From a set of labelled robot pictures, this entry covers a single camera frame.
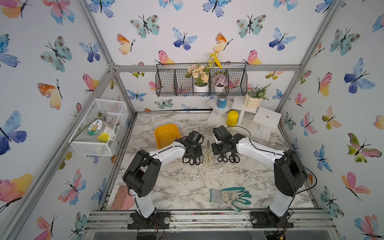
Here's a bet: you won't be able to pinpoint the small black-handled scissors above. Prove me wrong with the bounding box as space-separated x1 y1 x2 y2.
217 151 229 163

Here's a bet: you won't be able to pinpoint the long black-handled scissors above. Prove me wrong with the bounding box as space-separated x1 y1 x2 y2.
228 151 240 164

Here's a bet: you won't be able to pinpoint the black scissors wide handles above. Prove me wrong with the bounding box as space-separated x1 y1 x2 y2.
182 155 204 166

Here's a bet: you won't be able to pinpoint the cream-handled kitchen scissors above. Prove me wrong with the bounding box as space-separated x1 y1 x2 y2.
203 140 215 166

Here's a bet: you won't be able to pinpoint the yellow plastic storage box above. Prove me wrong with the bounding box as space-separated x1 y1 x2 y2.
155 124 181 149

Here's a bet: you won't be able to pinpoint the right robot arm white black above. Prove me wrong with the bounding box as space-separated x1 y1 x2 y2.
212 126 308 218

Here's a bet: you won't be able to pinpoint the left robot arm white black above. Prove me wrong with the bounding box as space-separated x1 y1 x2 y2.
123 131 204 219

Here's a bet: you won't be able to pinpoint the yellow plastic bottle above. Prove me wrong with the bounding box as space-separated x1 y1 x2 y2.
226 111 239 127

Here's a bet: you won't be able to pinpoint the white stepped display stand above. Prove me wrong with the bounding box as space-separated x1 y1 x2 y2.
208 97 281 141

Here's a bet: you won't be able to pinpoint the blue tin can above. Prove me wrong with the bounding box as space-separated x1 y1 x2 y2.
217 93 227 109

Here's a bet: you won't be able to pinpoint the cream pot with green plant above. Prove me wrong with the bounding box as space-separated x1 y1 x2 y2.
244 84 271 110

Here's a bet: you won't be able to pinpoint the teal grey gardening glove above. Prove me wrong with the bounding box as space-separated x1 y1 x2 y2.
210 187 252 212

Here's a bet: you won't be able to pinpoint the purple flowers in white pot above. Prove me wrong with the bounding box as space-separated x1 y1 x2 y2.
213 73 229 93

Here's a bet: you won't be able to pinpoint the beige flowers in white pot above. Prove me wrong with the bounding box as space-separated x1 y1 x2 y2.
185 64 209 93

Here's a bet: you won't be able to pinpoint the yellow artificial flower stem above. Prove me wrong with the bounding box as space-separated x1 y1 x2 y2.
207 52 222 69

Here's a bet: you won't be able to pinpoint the pink dustpan brush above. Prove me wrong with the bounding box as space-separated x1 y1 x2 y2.
109 186 136 211

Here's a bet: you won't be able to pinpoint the round green-lidded jar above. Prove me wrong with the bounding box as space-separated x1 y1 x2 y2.
88 120 114 144

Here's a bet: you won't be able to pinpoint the black wire wall basket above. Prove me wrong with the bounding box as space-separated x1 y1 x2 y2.
155 62 248 97

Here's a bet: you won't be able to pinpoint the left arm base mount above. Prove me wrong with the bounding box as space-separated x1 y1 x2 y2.
127 209 171 230

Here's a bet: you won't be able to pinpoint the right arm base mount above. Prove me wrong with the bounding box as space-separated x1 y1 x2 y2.
250 208 294 229

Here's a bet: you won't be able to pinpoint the clear acrylic wall box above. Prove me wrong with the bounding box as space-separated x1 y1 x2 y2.
68 99 128 157

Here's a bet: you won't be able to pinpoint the aluminium front rail frame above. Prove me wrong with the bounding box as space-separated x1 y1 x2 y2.
85 209 341 240

